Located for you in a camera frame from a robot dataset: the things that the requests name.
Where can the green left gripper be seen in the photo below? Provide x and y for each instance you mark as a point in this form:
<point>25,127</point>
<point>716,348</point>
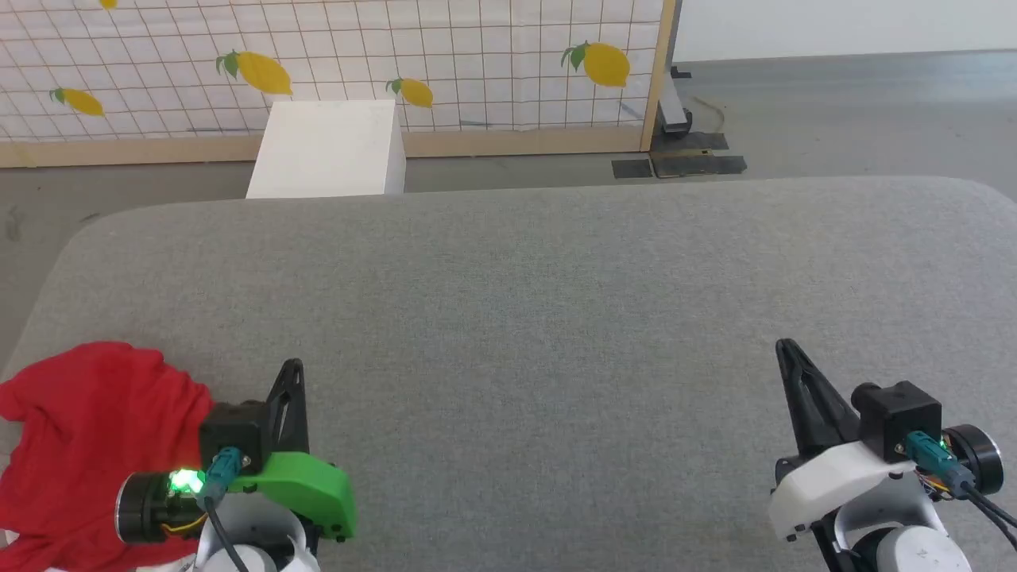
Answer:
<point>310,485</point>

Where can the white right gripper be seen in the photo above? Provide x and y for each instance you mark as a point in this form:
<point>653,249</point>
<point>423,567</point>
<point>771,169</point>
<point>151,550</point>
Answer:
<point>834,481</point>

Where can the red jersey with white sleeves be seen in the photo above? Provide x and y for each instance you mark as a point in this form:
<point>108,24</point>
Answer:
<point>79,429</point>

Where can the white box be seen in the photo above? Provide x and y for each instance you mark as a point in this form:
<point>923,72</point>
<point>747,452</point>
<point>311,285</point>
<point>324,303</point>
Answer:
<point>326,151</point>

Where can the long black floor tape patch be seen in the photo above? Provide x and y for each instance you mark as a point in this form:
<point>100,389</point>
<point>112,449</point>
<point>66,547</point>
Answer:
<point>699,164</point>

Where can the dark floor tape patch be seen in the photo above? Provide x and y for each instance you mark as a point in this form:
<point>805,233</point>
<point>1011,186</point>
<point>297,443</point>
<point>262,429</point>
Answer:
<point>691,141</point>

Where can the small black floor tape patch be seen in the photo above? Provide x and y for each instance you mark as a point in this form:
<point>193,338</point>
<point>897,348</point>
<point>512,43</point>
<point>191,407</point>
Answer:
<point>632,168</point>

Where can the grey metal stand leg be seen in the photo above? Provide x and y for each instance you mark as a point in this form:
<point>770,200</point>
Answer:
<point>671,103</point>

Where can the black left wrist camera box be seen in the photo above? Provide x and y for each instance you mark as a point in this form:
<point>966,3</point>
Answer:
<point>234,433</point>

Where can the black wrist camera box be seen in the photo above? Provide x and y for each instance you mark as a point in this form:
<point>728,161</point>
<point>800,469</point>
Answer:
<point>902,413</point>
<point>234,433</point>

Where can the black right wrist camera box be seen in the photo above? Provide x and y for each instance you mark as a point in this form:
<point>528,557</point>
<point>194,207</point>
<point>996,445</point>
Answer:
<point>902,413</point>

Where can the lemon print wooden frame screen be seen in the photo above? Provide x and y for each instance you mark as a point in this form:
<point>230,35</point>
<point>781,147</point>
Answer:
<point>477,48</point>

